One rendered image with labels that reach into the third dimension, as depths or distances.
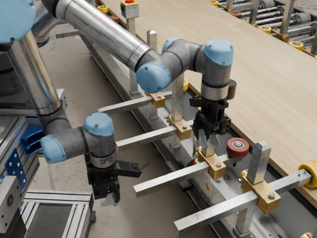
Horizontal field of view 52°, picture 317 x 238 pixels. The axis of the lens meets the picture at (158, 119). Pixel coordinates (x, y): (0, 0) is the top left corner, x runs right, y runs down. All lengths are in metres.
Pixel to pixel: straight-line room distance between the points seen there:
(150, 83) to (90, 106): 2.32
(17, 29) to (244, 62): 1.37
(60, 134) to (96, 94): 2.38
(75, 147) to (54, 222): 1.09
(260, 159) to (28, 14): 0.68
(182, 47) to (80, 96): 2.44
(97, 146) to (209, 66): 0.36
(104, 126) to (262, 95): 0.90
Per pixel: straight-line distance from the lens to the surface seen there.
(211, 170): 1.21
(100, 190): 1.02
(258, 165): 0.97
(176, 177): 1.16
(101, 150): 0.91
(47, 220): 1.95
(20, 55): 0.87
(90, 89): 3.35
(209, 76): 0.88
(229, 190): 1.48
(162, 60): 0.81
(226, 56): 0.85
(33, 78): 0.89
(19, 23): 0.67
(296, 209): 1.30
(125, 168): 1.02
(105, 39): 0.86
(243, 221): 1.16
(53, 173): 2.50
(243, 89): 1.59
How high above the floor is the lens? 1.70
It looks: 36 degrees down
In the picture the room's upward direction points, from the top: straight up
